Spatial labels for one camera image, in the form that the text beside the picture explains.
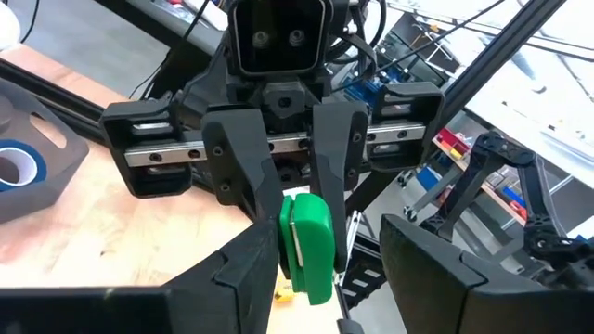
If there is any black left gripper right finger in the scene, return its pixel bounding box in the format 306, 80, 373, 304
380, 213, 558, 334

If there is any dark grey translucent bin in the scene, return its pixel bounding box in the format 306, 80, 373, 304
0, 76, 90, 225

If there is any white light bulb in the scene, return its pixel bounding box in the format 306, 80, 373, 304
0, 0, 22, 52

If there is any backlit blue keyboard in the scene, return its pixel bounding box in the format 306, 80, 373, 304
342, 69, 400, 106

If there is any dark blue tape roll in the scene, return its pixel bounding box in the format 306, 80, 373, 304
0, 138, 47, 193

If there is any black jointed support arm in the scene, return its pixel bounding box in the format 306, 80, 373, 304
403, 131, 594, 289

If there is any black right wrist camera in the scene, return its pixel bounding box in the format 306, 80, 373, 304
226, 0, 333, 80

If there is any shelf with coloured boxes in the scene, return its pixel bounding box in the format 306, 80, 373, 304
433, 127, 530, 224

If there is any green staple remover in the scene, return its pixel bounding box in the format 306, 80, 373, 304
278, 192, 336, 306

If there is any yellow staple remover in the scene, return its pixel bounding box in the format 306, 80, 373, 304
273, 277, 296, 303

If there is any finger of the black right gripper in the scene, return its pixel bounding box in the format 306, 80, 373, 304
309, 100, 370, 275
201, 109, 285, 224

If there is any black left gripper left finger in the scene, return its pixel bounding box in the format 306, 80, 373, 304
166, 220, 282, 334

